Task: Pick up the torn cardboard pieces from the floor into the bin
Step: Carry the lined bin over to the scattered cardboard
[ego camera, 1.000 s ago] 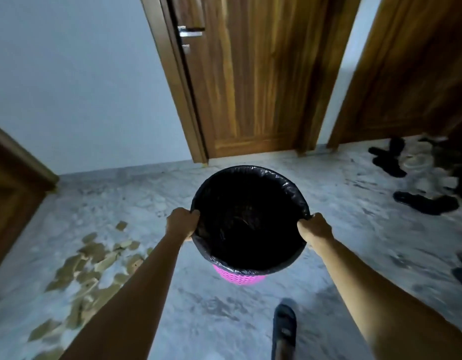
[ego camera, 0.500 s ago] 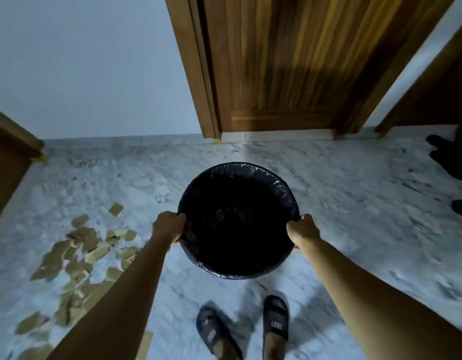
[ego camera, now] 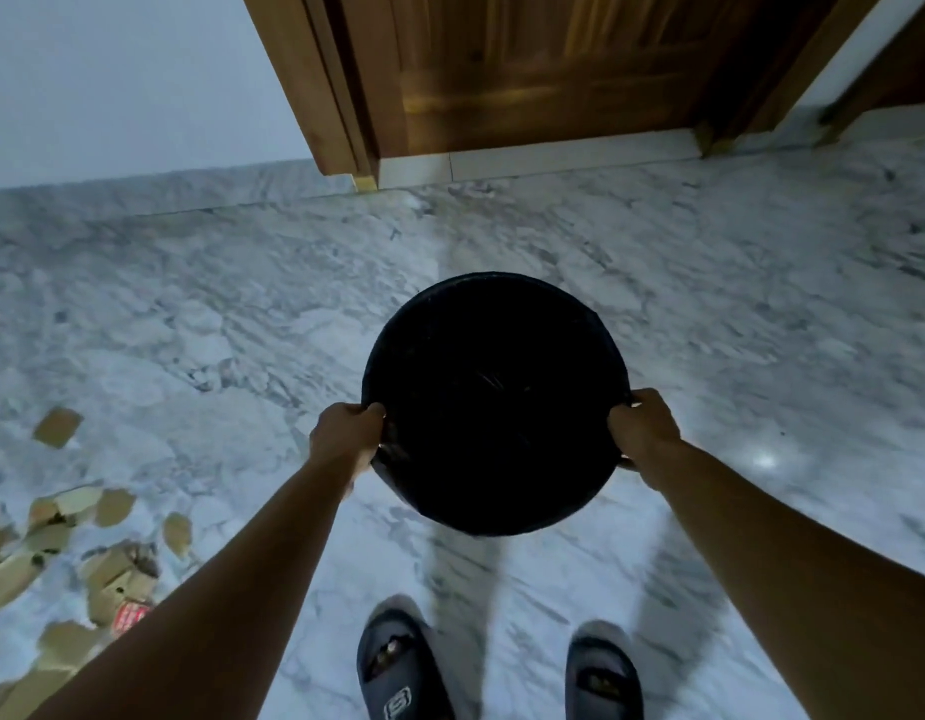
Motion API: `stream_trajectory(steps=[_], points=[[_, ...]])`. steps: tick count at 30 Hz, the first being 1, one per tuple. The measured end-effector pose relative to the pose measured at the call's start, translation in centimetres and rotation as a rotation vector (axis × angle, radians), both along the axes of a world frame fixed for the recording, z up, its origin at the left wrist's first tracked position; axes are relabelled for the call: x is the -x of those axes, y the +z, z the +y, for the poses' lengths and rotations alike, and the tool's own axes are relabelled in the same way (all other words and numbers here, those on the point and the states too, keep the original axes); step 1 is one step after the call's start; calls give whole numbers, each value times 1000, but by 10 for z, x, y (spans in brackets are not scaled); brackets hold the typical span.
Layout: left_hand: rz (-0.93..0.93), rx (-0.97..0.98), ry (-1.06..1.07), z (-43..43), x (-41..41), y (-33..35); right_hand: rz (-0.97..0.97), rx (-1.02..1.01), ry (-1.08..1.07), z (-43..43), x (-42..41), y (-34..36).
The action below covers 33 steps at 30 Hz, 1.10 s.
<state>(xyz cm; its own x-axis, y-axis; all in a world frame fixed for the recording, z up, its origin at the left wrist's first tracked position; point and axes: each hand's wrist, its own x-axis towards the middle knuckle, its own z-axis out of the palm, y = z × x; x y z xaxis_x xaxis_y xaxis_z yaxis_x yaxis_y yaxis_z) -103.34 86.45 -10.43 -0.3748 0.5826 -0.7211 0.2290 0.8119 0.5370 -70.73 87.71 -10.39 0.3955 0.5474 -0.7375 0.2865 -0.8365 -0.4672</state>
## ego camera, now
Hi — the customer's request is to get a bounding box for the person's right hand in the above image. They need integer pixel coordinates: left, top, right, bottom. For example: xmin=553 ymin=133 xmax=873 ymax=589
xmin=606 ymin=388 xmax=686 ymax=493

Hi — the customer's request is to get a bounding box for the person's left hand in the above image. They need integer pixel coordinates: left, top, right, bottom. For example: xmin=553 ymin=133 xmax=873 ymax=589
xmin=308 ymin=401 xmax=389 ymax=490

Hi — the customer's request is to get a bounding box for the black round bucket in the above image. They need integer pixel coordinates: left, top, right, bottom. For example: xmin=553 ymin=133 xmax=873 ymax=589
xmin=360 ymin=271 xmax=633 ymax=538

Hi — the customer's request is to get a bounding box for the person's right forearm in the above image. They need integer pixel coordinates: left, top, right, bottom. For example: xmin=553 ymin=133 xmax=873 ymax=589
xmin=642 ymin=439 xmax=925 ymax=720

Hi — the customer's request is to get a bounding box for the person's left forearm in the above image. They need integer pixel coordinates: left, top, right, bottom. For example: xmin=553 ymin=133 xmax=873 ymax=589
xmin=27 ymin=455 xmax=359 ymax=720

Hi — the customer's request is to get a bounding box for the dark left slipper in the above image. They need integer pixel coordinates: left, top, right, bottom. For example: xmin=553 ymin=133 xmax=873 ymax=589
xmin=356 ymin=595 xmax=458 ymax=720

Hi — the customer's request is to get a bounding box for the dark slipper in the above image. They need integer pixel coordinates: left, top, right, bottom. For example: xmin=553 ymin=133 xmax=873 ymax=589
xmin=356 ymin=595 xmax=458 ymax=720
xmin=564 ymin=622 xmax=646 ymax=720

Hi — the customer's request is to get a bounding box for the dark right slipper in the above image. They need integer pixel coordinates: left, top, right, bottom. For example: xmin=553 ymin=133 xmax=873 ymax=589
xmin=564 ymin=622 xmax=646 ymax=720

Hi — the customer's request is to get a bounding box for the pile of torn cardboard pieces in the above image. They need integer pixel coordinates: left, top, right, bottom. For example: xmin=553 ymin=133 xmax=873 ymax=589
xmin=0 ymin=406 xmax=195 ymax=720

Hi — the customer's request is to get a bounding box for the brown wooden door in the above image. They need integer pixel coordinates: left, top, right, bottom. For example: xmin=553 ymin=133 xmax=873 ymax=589
xmin=335 ymin=0 xmax=846 ymax=159

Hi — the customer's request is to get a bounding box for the brown wooden door frame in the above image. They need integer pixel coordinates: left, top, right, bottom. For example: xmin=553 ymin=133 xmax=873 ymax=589
xmin=240 ymin=0 xmax=886 ymax=193

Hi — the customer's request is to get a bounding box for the dark wooden door frame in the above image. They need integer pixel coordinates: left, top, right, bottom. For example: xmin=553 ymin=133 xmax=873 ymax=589
xmin=815 ymin=0 xmax=925 ymax=148

